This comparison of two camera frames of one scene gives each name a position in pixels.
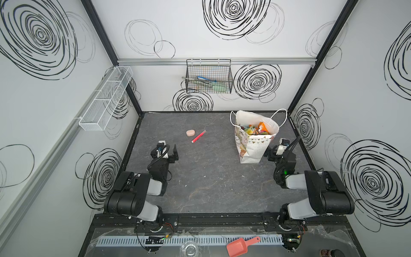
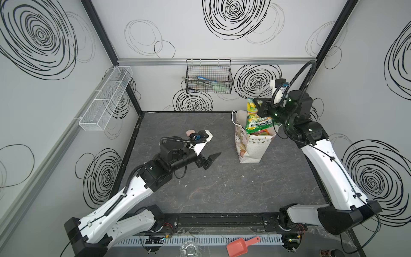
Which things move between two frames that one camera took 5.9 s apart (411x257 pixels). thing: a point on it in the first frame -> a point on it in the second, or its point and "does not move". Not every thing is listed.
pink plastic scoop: (239, 247) does not move
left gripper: (170, 158) -> (200, 160)
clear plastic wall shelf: (96, 115) does not move
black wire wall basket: (209, 76) does not move
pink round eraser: (190, 133) does not move
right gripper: (272, 153) -> (263, 107)
